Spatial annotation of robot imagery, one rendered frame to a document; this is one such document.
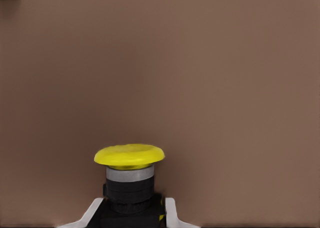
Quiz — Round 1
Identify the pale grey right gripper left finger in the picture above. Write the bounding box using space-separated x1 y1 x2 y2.
56 197 105 228

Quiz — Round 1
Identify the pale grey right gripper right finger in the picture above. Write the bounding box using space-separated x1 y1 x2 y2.
164 197 201 228

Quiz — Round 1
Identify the yellow mushroom push-button switch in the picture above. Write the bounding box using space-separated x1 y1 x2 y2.
93 143 167 228

